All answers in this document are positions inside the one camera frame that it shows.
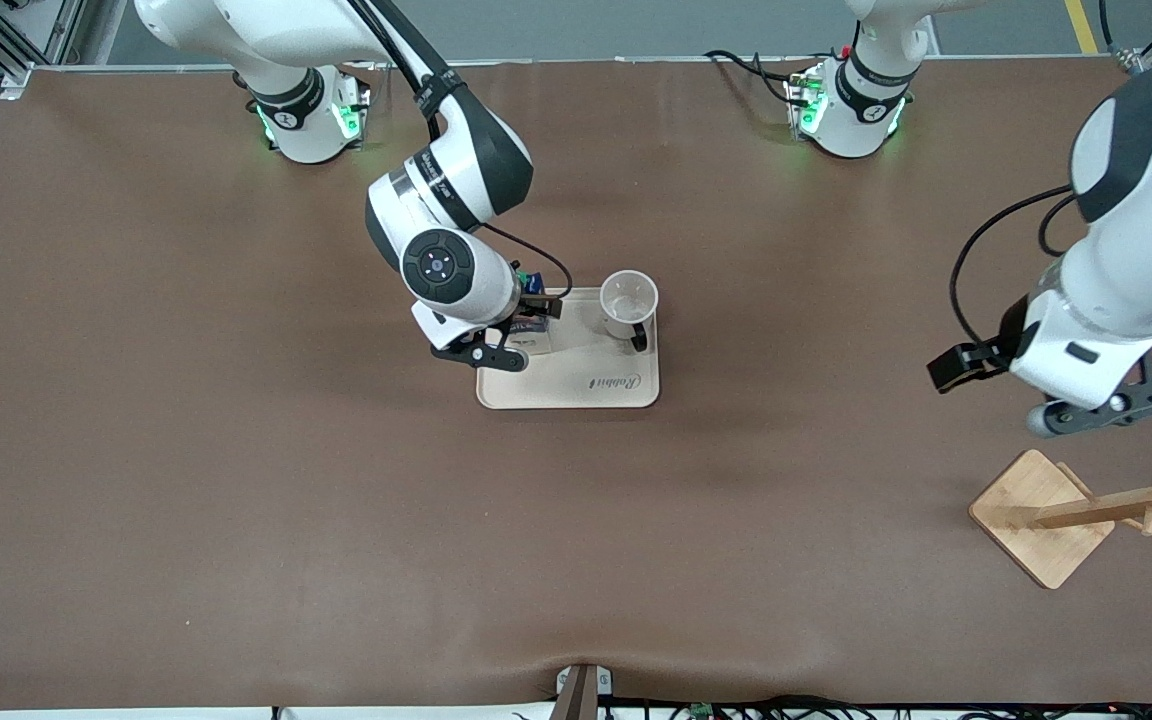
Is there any blue white milk carton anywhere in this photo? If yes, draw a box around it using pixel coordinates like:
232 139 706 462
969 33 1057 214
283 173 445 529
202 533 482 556
506 266 554 357

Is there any white smiley cup black handle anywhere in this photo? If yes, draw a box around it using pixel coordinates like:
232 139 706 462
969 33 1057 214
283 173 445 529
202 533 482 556
599 270 660 354

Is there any cream rabbit print tray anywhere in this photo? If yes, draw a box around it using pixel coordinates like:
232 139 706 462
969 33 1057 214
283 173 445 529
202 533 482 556
476 287 660 410

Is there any wooden cup stand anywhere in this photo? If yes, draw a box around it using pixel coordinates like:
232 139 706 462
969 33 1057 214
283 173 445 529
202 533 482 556
968 433 1152 591

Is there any metal table clamp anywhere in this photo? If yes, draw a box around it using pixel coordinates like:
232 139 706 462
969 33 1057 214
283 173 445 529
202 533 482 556
555 663 615 720

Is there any black cable at arm base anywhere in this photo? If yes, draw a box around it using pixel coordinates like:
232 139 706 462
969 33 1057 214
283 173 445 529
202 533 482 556
704 50 801 107

